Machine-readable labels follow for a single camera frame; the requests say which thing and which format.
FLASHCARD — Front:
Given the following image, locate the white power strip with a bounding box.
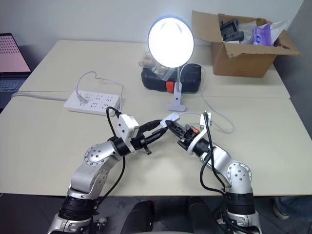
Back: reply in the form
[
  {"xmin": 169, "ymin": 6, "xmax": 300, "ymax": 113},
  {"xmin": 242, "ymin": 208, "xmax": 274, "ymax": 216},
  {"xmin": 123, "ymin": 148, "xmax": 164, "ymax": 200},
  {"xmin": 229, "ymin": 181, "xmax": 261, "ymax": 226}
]
[{"xmin": 63, "ymin": 90, "xmax": 122, "ymax": 117}]

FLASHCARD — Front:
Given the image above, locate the clear bag of brown items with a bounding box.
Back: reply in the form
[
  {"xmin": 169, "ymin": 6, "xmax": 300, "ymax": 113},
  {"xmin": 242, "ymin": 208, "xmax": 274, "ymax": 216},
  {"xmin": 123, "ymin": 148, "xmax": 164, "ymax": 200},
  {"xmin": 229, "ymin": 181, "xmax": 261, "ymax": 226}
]
[{"xmin": 136, "ymin": 52, "xmax": 173, "ymax": 81}]

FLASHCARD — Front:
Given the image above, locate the black case with orange latch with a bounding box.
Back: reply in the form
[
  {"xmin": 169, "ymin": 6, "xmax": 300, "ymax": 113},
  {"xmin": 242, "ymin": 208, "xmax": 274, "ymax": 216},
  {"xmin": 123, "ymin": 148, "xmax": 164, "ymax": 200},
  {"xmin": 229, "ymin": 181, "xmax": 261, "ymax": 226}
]
[{"xmin": 140, "ymin": 62, "xmax": 203, "ymax": 95}]

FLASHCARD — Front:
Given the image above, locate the brown cardboard box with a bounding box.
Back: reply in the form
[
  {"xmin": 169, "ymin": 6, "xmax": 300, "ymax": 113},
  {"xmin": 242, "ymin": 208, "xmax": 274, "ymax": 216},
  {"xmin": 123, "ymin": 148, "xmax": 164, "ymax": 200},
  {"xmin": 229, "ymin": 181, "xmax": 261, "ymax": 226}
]
[{"xmin": 191, "ymin": 10, "xmax": 303, "ymax": 78}]

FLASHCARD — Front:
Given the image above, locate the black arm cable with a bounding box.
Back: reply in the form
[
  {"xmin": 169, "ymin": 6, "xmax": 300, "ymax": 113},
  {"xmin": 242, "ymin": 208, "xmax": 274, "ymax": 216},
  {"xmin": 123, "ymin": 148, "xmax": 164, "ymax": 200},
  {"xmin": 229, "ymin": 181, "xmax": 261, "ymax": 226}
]
[
  {"xmin": 94, "ymin": 106, "xmax": 127, "ymax": 208},
  {"xmin": 199, "ymin": 111, "xmax": 231, "ymax": 196}
]

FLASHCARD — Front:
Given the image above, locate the white lamp cord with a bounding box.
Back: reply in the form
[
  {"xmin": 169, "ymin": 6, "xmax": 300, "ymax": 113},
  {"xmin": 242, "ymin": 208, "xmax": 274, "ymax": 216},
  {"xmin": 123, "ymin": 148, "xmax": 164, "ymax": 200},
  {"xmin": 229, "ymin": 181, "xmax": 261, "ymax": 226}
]
[{"xmin": 76, "ymin": 62, "xmax": 234, "ymax": 134}]

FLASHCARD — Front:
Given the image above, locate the white plug adapter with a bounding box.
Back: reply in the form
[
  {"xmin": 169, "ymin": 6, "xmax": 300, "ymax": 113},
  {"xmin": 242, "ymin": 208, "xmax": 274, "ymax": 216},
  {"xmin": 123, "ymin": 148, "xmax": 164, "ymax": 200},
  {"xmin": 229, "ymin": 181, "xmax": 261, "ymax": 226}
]
[{"xmin": 160, "ymin": 114, "xmax": 181, "ymax": 128}]

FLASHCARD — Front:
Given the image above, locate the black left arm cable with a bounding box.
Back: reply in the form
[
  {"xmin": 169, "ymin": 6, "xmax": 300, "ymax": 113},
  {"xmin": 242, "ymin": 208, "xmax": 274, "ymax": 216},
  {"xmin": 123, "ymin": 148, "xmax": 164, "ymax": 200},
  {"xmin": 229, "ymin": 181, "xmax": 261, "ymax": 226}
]
[{"xmin": 94, "ymin": 106, "xmax": 127, "ymax": 208}]

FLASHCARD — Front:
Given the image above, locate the purple packet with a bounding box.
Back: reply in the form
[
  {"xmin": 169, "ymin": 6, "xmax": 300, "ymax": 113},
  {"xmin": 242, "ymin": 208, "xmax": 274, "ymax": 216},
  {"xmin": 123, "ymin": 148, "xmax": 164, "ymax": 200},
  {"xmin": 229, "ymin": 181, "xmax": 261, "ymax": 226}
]
[{"xmin": 252, "ymin": 22, "xmax": 275, "ymax": 47}]

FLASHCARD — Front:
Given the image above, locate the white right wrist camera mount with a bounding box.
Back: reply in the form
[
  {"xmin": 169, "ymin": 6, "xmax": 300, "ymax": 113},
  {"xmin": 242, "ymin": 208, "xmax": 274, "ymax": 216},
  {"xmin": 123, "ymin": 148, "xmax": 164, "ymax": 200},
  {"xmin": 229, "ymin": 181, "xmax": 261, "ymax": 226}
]
[{"xmin": 187, "ymin": 112, "xmax": 213, "ymax": 155}]

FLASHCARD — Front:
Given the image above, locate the grey power strip cable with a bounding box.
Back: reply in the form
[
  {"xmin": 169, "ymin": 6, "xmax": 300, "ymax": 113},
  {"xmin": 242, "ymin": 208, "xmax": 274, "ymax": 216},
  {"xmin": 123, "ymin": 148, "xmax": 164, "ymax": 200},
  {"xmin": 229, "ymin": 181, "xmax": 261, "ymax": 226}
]
[{"xmin": 11, "ymin": 92, "xmax": 69, "ymax": 102}]

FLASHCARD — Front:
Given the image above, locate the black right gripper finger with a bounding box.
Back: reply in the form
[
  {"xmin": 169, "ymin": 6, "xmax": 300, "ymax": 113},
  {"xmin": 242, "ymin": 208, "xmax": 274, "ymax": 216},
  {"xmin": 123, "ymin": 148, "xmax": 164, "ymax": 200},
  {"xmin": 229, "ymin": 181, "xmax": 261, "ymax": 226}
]
[
  {"xmin": 166, "ymin": 124, "xmax": 186, "ymax": 140},
  {"xmin": 170, "ymin": 120, "xmax": 187, "ymax": 134}
]

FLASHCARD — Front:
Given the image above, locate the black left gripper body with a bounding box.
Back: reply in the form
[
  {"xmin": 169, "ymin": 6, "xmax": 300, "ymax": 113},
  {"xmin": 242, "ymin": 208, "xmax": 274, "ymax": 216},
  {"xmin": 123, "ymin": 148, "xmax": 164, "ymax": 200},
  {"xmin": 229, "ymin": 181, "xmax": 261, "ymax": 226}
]
[{"xmin": 130, "ymin": 132, "xmax": 153, "ymax": 156}]

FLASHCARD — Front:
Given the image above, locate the white clip desk lamp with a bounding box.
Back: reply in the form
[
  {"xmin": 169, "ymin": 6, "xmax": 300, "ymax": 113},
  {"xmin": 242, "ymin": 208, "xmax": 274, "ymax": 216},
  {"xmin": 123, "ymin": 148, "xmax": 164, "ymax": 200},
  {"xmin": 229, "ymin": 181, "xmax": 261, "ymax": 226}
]
[{"xmin": 147, "ymin": 15, "xmax": 195, "ymax": 113}]

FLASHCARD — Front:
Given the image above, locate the laptop with pink screen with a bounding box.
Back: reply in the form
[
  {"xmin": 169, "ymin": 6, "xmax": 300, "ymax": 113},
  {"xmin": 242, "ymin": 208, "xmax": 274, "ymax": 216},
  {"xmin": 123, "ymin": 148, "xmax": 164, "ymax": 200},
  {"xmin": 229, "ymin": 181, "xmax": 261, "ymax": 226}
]
[{"xmin": 0, "ymin": 32, "xmax": 33, "ymax": 111}]

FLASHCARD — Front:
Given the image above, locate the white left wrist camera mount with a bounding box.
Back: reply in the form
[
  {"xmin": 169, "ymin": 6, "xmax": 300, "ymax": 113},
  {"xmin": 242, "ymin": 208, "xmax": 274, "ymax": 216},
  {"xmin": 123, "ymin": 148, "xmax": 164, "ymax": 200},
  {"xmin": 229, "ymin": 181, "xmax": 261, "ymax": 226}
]
[{"xmin": 116, "ymin": 114, "xmax": 140, "ymax": 154}]

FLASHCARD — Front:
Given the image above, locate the clear plastic bag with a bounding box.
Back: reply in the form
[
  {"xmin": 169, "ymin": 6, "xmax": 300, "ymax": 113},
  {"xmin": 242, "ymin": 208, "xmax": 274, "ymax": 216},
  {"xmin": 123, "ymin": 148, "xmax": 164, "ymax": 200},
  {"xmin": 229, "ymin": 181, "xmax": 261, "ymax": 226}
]
[{"xmin": 238, "ymin": 19, "xmax": 291, "ymax": 47}]

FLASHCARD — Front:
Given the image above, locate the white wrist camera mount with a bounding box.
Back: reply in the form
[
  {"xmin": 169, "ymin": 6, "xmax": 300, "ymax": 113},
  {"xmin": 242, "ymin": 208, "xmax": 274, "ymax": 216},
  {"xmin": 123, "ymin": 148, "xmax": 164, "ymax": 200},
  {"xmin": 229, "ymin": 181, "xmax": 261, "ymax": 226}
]
[
  {"xmin": 116, "ymin": 114, "xmax": 140, "ymax": 154},
  {"xmin": 187, "ymin": 112, "xmax": 213, "ymax": 155}
]

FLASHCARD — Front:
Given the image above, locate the black plastic part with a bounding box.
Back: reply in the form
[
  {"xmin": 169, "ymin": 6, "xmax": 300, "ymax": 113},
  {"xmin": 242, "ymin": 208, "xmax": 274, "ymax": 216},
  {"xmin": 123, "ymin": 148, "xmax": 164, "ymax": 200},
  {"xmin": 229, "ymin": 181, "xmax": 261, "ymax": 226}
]
[{"xmin": 218, "ymin": 18, "xmax": 246, "ymax": 43}]

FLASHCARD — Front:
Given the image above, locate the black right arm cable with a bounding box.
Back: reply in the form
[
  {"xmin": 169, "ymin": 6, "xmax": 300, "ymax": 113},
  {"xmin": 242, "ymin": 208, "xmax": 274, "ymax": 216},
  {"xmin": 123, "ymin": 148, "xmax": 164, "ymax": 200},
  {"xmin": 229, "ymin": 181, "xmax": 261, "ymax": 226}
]
[{"xmin": 199, "ymin": 111, "xmax": 231, "ymax": 196}]

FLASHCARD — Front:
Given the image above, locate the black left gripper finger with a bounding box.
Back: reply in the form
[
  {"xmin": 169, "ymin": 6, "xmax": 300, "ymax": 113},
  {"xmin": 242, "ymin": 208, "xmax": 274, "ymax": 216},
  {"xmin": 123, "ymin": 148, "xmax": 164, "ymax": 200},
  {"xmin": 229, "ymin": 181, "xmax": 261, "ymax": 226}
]
[
  {"xmin": 138, "ymin": 119, "xmax": 164, "ymax": 135},
  {"xmin": 143, "ymin": 127, "xmax": 169, "ymax": 145}
]

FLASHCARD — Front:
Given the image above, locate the white lamp plug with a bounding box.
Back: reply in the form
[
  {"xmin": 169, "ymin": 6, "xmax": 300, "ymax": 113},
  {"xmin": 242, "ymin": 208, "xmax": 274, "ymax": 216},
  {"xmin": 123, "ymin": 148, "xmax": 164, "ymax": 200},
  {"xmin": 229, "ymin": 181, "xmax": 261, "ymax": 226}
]
[{"xmin": 77, "ymin": 93, "xmax": 89, "ymax": 106}]

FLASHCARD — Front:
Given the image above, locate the person leg in jeans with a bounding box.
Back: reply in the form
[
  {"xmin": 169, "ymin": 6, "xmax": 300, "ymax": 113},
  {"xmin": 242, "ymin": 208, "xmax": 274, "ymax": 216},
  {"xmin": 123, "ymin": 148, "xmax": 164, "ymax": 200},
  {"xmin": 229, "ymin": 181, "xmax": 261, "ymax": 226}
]
[{"xmin": 272, "ymin": 195, "xmax": 312, "ymax": 220}]

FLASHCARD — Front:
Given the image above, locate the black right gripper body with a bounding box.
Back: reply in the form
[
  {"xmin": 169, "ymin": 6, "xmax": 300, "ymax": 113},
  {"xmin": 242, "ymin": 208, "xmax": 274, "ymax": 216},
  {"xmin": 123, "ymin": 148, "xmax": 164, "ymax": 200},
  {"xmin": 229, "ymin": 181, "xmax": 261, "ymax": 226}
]
[{"xmin": 177, "ymin": 124, "xmax": 199, "ymax": 150}]

